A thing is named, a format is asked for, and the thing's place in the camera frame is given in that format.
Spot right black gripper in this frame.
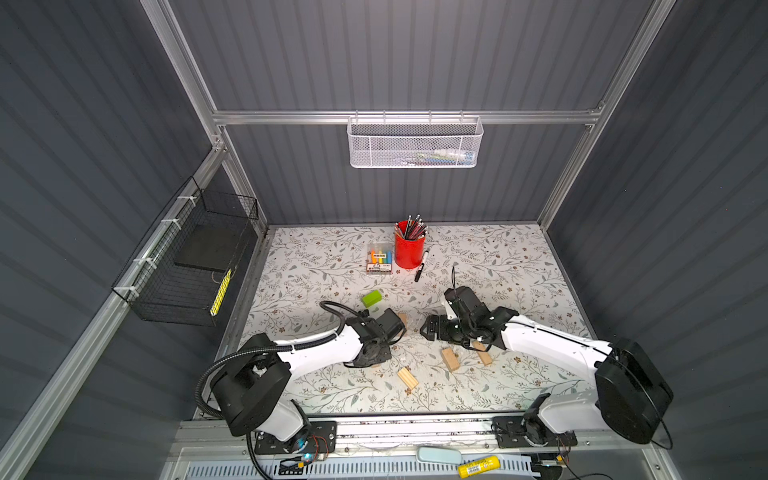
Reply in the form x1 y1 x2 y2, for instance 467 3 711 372
418 313 472 344

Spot black wire wall basket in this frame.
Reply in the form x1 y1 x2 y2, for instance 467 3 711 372
113 181 261 327

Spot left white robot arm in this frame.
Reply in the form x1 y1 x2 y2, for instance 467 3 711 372
195 301 406 452

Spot green block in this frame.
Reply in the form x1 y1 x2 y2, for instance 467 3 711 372
361 290 383 308

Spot light blue eraser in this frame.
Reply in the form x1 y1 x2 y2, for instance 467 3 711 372
416 446 463 466

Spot black corrugated cable hose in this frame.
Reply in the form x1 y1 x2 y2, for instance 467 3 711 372
194 299 370 420

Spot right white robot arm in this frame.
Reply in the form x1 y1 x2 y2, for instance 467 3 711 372
420 286 674 447

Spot black marker pen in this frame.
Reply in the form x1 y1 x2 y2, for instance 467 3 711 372
414 249 430 283

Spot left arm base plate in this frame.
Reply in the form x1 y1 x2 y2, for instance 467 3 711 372
254 421 338 455

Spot yellow glue stick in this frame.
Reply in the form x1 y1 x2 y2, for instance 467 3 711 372
458 455 501 479

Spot white vented cable duct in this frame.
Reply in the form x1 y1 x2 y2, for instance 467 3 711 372
185 454 541 480

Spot white wire mesh basket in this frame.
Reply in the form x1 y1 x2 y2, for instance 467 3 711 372
346 115 484 169

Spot ridged wood block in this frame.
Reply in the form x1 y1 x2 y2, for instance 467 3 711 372
397 367 419 390

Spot clear box coloured chalks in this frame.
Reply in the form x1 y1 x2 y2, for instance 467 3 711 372
365 243 394 274

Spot yellow ruler in basket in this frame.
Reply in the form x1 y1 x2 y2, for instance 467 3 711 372
209 269 233 317

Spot red pencil cup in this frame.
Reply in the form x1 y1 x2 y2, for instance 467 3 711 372
394 220 425 270

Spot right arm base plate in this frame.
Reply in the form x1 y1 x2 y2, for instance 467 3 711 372
491 416 578 448

